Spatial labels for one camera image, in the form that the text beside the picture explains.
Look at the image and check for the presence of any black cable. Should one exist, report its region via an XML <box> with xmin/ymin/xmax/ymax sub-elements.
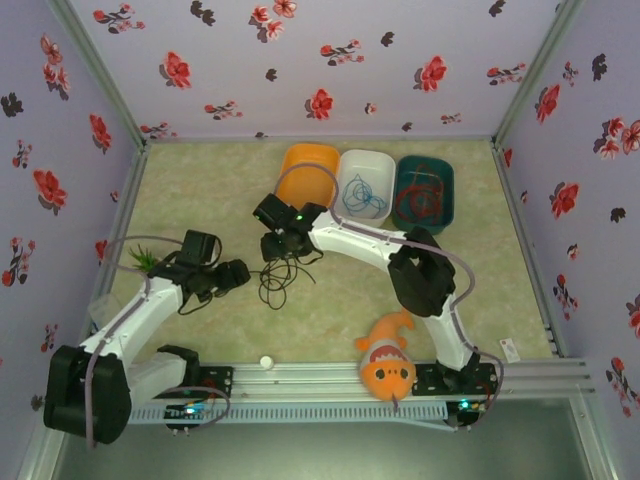
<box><xmin>257</xmin><ymin>247</ymin><xmax>326</xmax><ymax>309</ymax></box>

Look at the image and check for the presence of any blue cable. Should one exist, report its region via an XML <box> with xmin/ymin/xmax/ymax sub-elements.
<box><xmin>341</xmin><ymin>172</ymin><xmax>389</xmax><ymax>219</ymax></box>

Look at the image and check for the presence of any red cable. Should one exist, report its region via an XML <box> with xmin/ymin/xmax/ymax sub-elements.
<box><xmin>396</xmin><ymin>162</ymin><xmax>446</xmax><ymax>226</ymax></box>

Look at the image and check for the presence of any small green plant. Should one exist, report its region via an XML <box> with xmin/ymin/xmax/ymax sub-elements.
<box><xmin>128</xmin><ymin>247</ymin><xmax>169</xmax><ymax>274</ymax></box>

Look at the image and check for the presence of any orange plastic bin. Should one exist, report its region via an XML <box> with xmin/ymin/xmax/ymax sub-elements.
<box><xmin>273</xmin><ymin>143</ymin><xmax>341</xmax><ymax>209</ymax></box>

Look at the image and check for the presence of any white plastic bin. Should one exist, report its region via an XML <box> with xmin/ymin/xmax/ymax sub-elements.
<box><xmin>331</xmin><ymin>148</ymin><xmax>396</xmax><ymax>230</ymax></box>

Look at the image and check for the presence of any small circuit board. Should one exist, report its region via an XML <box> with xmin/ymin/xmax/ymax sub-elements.
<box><xmin>448</xmin><ymin>398</ymin><xmax>489</xmax><ymax>426</ymax></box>
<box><xmin>166</xmin><ymin>402</ymin><xmax>214</xmax><ymax>426</ymax></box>

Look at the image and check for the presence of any teal plastic bin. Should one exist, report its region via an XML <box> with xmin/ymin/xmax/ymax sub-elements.
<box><xmin>392</xmin><ymin>154</ymin><xmax>456</xmax><ymax>235</ymax></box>

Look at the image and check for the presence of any orange fish plush toy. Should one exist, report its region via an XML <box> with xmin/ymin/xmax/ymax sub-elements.
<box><xmin>354</xmin><ymin>305</ymin><xmax>417</xmax><ymax>402</ymax></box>

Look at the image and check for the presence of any grey left arm cable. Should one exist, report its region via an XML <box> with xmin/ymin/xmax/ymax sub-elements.
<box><xmin>87</xmin><ymin>234</ymin><xmax>231</xmax><ymax>449</ymax></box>

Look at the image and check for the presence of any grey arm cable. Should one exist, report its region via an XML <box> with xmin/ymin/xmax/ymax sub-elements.
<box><xmin>87</xmin><ymin>234</ymin><xmax>231</xmax><ymax>449</ymax></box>
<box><xmin>274</xmin><ymin>164</ymin><xmax>504</xmax><ymax>432</ymax></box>

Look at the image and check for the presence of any long aluminium wall rail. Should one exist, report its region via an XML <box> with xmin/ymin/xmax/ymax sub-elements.
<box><xmin>144</xmin><ymin>134</ymin><xmax>496</xmax><ymax>147</ymax></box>

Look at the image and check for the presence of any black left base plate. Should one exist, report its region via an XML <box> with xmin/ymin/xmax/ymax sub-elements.
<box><xmin>143</xmin><ymin>366</ymin><xmax>235</xmax><ymax>400</ymax></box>

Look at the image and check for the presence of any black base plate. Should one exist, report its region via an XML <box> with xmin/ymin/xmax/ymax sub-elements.
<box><xmin>413</xmin><ymin>363</ymin><xmax>500</xmax><ymax>397</ymax></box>
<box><xmin>143</xmin><ymin>366</ymin><xmax>235</xmax><ymax>400</ymax></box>

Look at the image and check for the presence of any wide aluminium base rail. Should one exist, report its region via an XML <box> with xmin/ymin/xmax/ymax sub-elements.
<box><xmin>47</xmin><ymin>359</ymin><xmax>594</xmax><ymax>402</ymax></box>

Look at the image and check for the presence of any white slotted cable duct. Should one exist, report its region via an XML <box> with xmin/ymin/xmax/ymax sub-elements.
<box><xmin>67</xmin><ymin>401</ymin><xmax>449</xmax><ymax>426</ymax></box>

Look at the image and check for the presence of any grey right arm cable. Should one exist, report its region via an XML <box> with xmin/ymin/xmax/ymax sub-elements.
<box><xmin>274</xmin><ymin>164</ymin><xmax>504</xmax><ymax>432</ymax></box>

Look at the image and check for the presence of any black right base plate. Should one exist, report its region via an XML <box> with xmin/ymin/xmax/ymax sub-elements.
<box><xmin>413</xmin><ymin>363</ymin><xmax>500</xmax><ymax>397</ymax></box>

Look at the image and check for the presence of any aluminium corner post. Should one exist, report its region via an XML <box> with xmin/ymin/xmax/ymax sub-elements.
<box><xmin>491</xmin><ymin>0</ymin><xmax>586</xmax><ymax>146</ymax></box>
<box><xmin>47</xmin><ymin>0</ymin><xmax>151</xmax><ymax>149</ymax></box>

